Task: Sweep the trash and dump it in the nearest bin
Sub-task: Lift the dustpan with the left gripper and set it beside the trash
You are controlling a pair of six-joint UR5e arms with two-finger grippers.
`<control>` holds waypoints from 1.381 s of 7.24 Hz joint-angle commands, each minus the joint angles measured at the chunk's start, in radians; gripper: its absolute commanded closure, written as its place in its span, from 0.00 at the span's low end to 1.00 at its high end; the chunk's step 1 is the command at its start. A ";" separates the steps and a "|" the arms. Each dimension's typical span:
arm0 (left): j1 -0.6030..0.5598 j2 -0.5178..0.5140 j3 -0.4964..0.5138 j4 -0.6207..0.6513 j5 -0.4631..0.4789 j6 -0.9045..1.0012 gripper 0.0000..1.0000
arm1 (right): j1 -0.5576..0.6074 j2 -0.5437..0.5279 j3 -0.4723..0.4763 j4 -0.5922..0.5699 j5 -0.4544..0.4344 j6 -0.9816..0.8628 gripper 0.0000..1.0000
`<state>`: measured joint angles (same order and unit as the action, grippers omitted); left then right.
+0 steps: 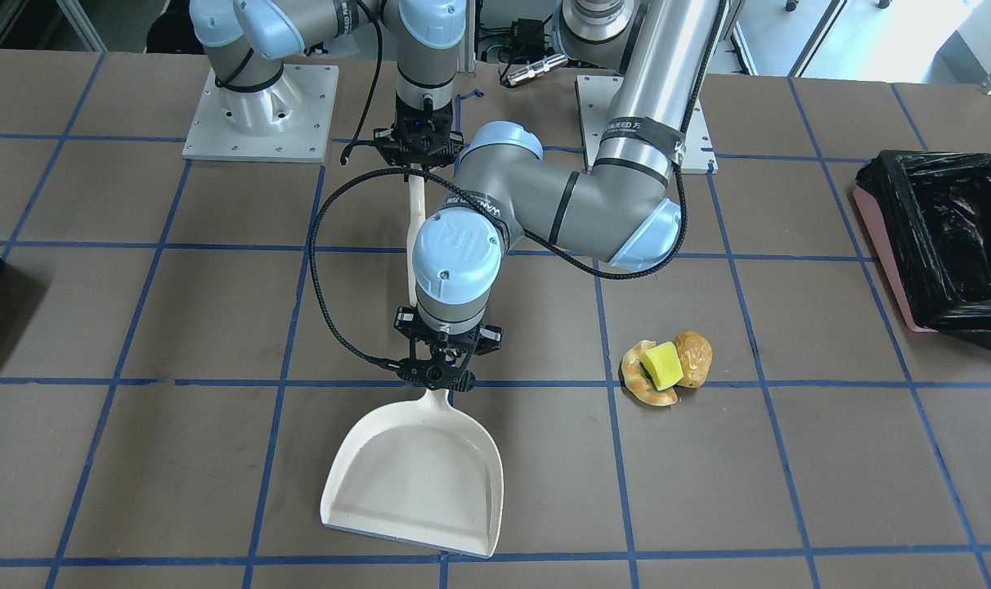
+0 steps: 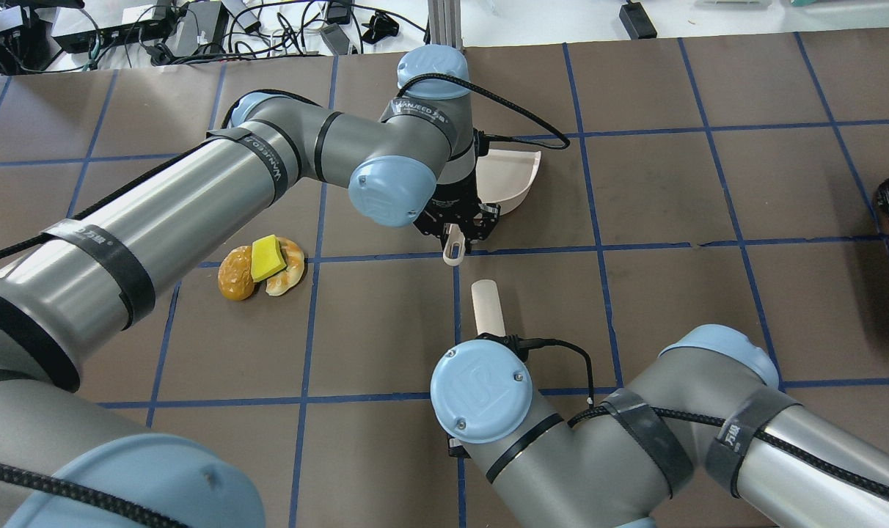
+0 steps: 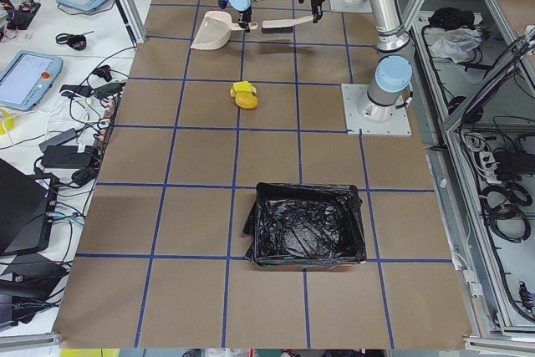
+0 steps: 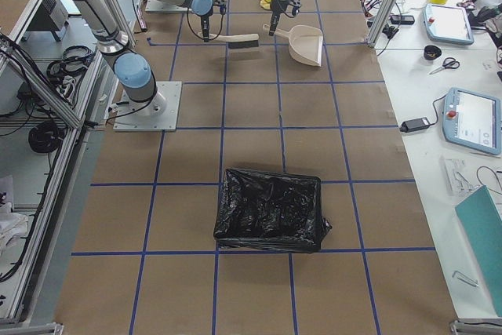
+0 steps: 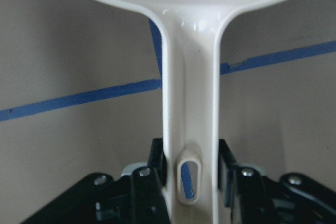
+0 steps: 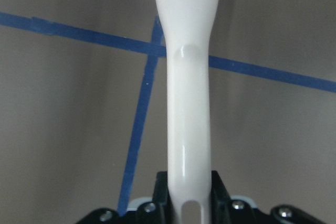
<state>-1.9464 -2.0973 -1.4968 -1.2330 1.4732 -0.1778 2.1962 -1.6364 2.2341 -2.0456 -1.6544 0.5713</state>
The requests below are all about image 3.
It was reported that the white plastic dustpan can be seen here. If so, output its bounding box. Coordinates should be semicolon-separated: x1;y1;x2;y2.
191;11;258;50

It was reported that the white hand brush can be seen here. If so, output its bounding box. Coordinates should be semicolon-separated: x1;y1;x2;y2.
261;15;313;34

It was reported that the yellow green sponge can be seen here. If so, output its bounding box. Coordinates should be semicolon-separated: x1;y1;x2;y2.
232;80;256;94

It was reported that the brown bread roll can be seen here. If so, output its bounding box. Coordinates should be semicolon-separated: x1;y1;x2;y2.
234;93;259;110

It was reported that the pink bin with black bag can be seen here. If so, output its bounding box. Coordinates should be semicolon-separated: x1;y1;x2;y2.
242;182;367;268

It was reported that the teach pendant near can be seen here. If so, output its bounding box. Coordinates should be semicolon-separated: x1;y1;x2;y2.
1;50;64;111

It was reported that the black power adapter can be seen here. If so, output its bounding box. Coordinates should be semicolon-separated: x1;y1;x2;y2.
41;145;99;169

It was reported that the black laptop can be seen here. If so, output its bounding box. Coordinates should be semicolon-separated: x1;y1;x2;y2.
1;161;59;257

